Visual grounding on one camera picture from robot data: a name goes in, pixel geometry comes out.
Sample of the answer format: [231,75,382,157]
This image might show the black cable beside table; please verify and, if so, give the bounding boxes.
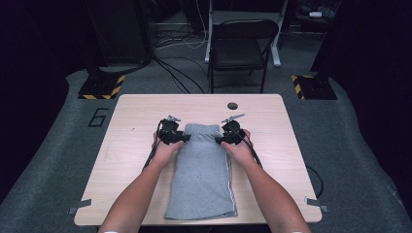
[305,164,325,199]

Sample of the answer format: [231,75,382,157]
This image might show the person's right hand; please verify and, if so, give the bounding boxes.
[221,129,257,168]

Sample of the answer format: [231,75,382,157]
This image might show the black folding chair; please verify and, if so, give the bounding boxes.
[207,18,280,95]

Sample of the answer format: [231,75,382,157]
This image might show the person's left hand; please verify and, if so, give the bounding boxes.
[152,131,185,167]

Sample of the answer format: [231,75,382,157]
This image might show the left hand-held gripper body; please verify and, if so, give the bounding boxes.
[157,115,183,146]

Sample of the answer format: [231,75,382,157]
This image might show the white floor cable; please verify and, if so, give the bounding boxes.
[154,0,209,50]

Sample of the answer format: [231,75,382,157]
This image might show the black stand base striped tape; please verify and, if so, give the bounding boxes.
[290,74,339,101]
[78,73,126,101]

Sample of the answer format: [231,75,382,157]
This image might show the black cabinet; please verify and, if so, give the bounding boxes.
[81,0,154,67]

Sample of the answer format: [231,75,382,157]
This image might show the black floor cables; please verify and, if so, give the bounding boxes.
[151,22,210,95]

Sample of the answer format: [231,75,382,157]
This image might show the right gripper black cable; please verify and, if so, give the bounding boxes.
[237,128,263,169]

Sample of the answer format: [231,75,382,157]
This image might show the grey shorts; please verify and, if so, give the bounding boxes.
[164,122,238,221]

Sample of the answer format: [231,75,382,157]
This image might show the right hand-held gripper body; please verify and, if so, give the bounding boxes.
[221,113,246,145]

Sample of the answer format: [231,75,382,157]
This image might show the grey metal table bracket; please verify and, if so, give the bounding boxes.
[67,198,93,216]
[305,196,330,214]

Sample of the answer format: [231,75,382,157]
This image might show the white desk frame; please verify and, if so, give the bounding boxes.
[204,0,290,69]

